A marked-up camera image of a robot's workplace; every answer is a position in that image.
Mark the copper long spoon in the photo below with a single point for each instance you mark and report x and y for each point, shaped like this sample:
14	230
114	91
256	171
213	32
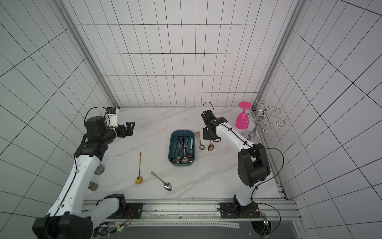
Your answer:
210	147

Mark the pink plastic goblet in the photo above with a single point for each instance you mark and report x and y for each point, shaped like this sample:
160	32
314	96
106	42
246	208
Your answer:
242	121

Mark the small brown jar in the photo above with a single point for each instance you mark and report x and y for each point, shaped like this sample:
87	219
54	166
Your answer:
93	186

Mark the gold spoon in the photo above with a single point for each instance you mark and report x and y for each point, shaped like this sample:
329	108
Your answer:
139	179

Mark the chrome cup rack stand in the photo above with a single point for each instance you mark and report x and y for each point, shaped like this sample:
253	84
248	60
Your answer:
261	117

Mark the teal plastic storage box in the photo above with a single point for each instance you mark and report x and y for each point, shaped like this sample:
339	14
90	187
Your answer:
187	135

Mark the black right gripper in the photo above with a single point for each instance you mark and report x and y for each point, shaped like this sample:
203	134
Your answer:
211	133

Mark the grey mesh cup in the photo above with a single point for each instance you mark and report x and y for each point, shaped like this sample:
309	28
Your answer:
99	170

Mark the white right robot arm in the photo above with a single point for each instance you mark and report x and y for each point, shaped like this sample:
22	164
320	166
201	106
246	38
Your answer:
252	166

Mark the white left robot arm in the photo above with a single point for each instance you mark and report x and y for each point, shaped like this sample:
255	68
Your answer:
65	219

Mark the ornate silver teaspoon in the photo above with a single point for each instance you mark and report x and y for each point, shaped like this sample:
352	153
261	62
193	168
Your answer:
198	137

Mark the black spoon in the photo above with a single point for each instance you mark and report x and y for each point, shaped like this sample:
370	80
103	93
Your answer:
176	152

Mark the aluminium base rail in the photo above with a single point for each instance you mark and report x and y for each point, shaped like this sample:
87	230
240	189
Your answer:
183	212

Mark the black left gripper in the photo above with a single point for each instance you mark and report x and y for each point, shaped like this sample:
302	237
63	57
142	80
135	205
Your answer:
130	130

